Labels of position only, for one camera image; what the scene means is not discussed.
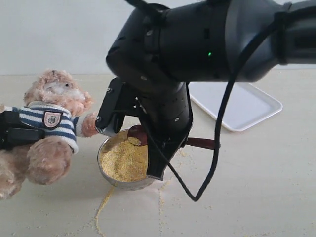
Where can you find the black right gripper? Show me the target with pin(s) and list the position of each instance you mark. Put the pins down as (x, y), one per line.
(167, 110)

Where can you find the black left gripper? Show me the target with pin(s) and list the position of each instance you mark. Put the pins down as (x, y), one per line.
(12, 135)

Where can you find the dark red wooden spoon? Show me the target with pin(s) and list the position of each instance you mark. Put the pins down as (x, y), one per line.
(137, 136)

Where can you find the teddy bear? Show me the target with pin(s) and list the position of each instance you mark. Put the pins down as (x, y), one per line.
(57, 105)

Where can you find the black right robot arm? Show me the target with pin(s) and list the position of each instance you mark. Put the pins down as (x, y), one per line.
(159, 51)

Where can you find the steel bowl of millet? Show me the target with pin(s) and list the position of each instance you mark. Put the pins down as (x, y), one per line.
(122, 164)

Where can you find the white rectangular plastic tray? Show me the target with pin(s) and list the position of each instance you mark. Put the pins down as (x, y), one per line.
(247, 105)

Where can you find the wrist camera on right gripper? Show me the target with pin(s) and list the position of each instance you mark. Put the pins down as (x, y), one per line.
(108, 121)

